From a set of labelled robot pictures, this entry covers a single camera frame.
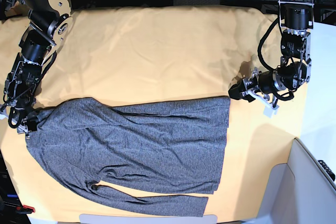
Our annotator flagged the white plastic bin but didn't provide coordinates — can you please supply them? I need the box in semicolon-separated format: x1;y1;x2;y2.
255;138;335;223

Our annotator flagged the red-black clamp left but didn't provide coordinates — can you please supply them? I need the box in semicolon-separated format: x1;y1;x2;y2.
15;205;35;215

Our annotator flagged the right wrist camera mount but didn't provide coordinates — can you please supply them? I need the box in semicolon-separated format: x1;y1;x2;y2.
0;103;9;120

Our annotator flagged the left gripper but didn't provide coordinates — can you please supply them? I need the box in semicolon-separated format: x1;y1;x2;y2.
228;68;286;102

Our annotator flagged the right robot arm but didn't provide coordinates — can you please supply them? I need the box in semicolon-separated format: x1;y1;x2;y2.
1;0;72;135

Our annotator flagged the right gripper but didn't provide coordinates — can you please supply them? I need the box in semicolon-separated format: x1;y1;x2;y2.
8;100;41;136

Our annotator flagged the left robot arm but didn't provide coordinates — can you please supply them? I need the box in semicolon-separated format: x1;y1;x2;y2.
228;0;314;108

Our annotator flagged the grey long-sleeve shirt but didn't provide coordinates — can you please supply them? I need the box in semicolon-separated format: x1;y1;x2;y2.
26;97;230;217

